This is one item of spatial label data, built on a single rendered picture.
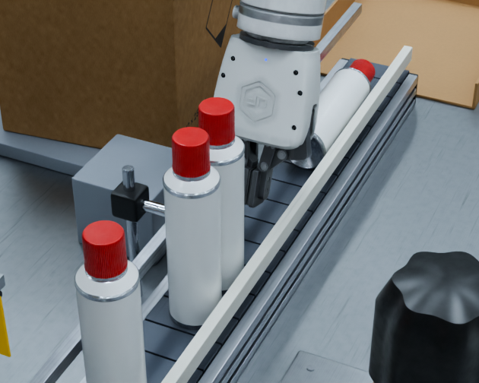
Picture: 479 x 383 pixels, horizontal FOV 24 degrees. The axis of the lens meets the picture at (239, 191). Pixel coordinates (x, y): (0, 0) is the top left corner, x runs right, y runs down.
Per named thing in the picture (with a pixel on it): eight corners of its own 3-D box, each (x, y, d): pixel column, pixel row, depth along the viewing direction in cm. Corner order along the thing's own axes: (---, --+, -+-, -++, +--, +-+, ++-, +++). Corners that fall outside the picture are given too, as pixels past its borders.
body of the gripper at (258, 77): (216, 21, 108) (201, 132, 111) (314, 42, 104) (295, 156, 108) (246, 15, 114) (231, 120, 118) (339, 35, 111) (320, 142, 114)
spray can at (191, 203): (207, 337, 105) (204, 158, 93) (160, 321, 107) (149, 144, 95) (231, 303, 109) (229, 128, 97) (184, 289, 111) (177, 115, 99)
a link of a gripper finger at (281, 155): (255, 144, 111) (245, 207, 113) (284, 152, 110) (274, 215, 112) (268, 138, 114) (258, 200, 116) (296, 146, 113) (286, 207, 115)
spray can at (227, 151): (230, 301, 109) (229, 125, 97) (184, 286, 111) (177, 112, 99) (252, 270, 113) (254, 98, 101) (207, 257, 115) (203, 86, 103)
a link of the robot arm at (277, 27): (221, 1, 107) (217, 32, 107) (307, 19, 104) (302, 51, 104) (255, -5, 114) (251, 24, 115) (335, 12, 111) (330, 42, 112)
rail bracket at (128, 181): (179, 320, 115) (173, 190, 105) (117, 300, 117) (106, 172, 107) (193, 301, 117) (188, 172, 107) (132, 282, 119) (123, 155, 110)
